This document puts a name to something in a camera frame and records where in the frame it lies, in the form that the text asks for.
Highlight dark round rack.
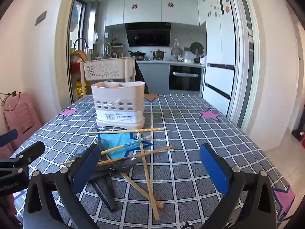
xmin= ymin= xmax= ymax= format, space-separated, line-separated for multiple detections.
xmin=190 ymin=42 xmax=205 ymax=56

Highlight gold foil decoration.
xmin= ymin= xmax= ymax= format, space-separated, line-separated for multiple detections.
xmin=76 ymin=80 xmax=86 ymax=96

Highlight pink plastic chair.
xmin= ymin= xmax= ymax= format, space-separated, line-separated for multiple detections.
xmin=0 ymin=92 xmax=42 ymax=158

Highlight black range hood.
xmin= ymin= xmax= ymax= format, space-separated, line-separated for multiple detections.
xmin=124 ymin=22 xmax=171 ymax=47

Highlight black built-in oven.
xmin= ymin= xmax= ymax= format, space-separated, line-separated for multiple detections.
xmin=169 ymin=64 xmax=203 ymax=91

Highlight white perforated basket cart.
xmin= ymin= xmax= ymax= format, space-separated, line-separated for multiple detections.
xmin=80 ymin=57 xmax=137 ymax=97

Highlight steel cooking pot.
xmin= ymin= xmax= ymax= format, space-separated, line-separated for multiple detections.
xmin=151 ymin=49 xmax=166 ymax=60

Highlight black cable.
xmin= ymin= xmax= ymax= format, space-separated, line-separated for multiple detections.
xmin=0 ymin=91 xmax=22 ymax=111

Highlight white plastic utensil holder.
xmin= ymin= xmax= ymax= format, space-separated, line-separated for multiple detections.
xmin=91 ymin=81 xmax=146 ymax=128

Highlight curved kitchen faucet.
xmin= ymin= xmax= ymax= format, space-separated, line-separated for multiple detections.
xmin=73 ymin=38 xmax=89 ymax=53

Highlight black hanging bag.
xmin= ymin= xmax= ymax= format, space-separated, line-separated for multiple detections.
xmin=135 ymin=60 xmax=150 ymax=94

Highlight red plastic basin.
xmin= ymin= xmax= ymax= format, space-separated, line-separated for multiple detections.
xmin=70 ymin=62 xmax=81 ymax=75

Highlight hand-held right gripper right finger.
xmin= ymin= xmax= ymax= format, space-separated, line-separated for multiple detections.
xmin=200 ymin=144 xmax=278 ymax=225

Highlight countertop spice rack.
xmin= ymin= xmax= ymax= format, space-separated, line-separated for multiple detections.
xmin=104 ymin=43 xmax=125 ymax=59

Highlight grey checked star tablecloth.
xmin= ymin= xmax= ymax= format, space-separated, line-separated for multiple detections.
xmin=13 ymin=93 xmax=296 ymax=229

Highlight white refrigerator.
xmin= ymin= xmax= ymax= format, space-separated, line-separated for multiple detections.
xmin=202 ymin=0 xmax=237 ymax=116

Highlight black wok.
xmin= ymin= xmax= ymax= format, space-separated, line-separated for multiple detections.
xmin=128 ymin=50 xmax=146 ymax=60

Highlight white upper kitchen cabinets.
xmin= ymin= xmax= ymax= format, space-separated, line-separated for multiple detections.
xmin=105 ymin=0 xmax=206 ymax=27

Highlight grey wall switch plate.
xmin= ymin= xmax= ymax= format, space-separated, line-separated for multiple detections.
xmin=35 ymin=11 xmax=47 ymax=26

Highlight plain wooden chopstick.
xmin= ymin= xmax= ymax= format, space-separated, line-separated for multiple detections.
xmin=93 ymin=140 xmax=164 ymax=209
xmin=59 ymin=146 xmax=172 ymax=166
xmin=139 ymin=134 xmax=160 ymax=220

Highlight wooden chopstick with dotted end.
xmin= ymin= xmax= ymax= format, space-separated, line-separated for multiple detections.
xmin=86 ymin=127 xmax=165 ymax=134

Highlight black plastic spoon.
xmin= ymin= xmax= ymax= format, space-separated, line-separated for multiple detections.
xmin=73 ymin=154 xmax=120 ymax=212

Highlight grey kitchen base cabinet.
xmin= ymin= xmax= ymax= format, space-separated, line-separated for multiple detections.
xmin=136 ymin=60 xmax=171 ymax=94

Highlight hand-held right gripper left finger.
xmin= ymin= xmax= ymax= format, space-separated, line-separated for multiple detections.
xmin=24 ymin=144 xmax=102 ymax=225

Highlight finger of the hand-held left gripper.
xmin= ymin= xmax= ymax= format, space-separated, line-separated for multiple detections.
xmin=0 ymin=129 xmax=19 ymax=148
xmin=0 ymin=141 xmax=46 ymax=172

